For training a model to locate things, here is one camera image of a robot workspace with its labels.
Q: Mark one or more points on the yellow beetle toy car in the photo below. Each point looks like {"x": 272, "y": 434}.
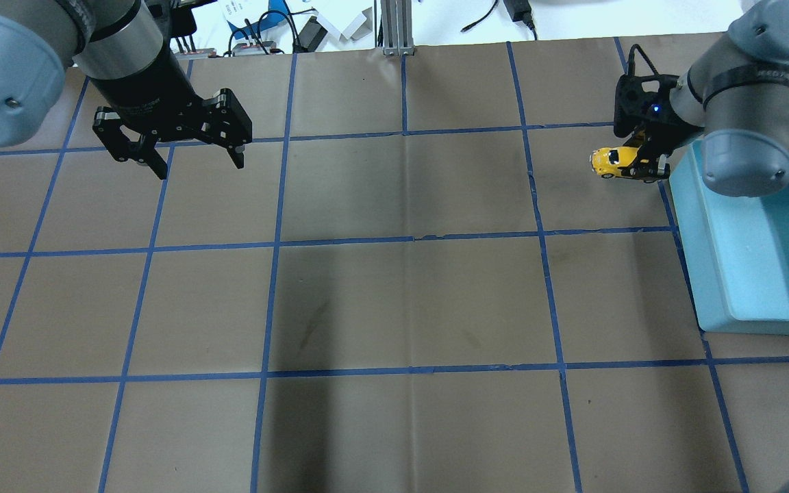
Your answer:
{"x": 618, "y": 162}

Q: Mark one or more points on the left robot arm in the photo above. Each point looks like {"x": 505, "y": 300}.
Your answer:
{"x": 123, "y": 47}

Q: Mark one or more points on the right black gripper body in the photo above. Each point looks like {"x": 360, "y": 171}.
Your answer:
{"x": 666, "y": 124}

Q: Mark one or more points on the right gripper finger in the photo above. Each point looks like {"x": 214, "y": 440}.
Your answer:
{"x": 650, "y": 170}

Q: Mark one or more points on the light blue plastic bin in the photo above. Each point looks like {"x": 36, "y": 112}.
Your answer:
{"x": 737, "y": 253}

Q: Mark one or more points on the black power adapter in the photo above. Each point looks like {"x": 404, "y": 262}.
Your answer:
{"x": 518, "y": 10}

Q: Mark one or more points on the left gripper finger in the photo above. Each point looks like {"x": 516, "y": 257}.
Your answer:
{"x": 221, "y": 120}
{"x": 108, "y": 126}

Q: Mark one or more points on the aluminium frame post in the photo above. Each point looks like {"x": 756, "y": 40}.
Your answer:
{"x": 396, "y": 34}

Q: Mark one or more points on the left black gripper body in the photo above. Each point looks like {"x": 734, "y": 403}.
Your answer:
{"x": 146, "y": 87}

